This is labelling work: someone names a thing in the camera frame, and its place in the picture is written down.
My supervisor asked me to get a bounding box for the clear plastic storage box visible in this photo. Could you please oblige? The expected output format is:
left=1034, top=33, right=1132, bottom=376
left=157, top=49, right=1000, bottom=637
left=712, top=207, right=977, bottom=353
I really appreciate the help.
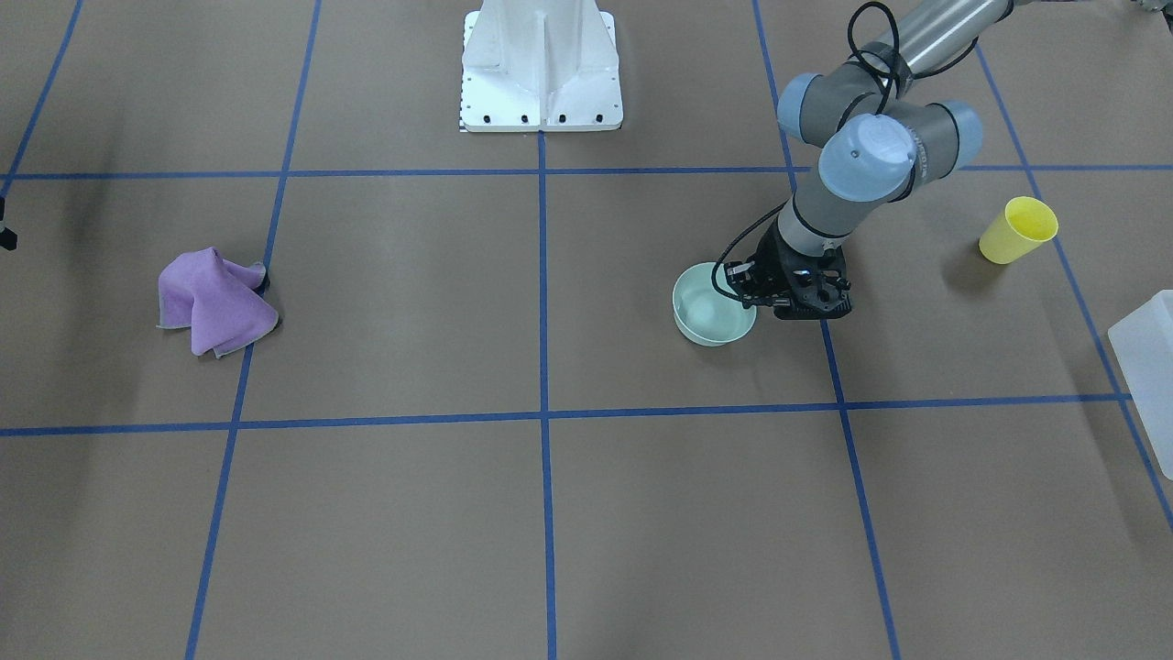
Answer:
left=1108, top=290, right=1172, bottom=479

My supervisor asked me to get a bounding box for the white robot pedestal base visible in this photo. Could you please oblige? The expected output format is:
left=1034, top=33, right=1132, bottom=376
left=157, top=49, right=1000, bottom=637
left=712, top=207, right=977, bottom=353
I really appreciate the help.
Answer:
left=457, top=1, right=624, bottom=132

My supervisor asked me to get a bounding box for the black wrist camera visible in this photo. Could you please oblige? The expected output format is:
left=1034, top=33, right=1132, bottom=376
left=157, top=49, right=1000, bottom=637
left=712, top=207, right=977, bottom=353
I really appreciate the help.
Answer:
left=721, top=260, right=780, bottom=309

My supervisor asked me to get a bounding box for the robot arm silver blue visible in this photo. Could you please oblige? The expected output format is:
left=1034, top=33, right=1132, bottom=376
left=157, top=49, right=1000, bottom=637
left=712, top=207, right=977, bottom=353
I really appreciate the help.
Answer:
left=726, top=1, right=1015, bottom=319

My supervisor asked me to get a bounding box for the pale green bowl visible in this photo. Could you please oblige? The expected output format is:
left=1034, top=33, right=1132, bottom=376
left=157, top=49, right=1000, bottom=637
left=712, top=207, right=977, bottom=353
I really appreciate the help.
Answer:
left=671, top=261, right=757, bottom=347

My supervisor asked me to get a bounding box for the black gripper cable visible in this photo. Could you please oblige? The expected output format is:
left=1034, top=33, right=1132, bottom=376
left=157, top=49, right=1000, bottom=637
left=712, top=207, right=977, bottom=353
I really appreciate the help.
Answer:
left=711, top=0, right=979, bottom=302

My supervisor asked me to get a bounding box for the yellow plastic cup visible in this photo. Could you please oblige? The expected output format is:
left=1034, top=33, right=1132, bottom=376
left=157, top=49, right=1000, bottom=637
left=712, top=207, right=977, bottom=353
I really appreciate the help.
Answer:
left=979, top=196, right=1059, bottom=266

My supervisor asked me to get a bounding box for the purple microfiber cloth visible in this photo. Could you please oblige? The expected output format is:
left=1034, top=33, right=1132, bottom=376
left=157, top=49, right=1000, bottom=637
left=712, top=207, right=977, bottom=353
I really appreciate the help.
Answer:
left=158, top=247, right=280, bottom=358

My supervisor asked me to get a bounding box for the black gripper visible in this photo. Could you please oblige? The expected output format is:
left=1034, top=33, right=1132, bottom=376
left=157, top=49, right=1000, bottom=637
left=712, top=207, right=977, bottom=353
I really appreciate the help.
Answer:
left=753, top=223, right=853, bottom=321

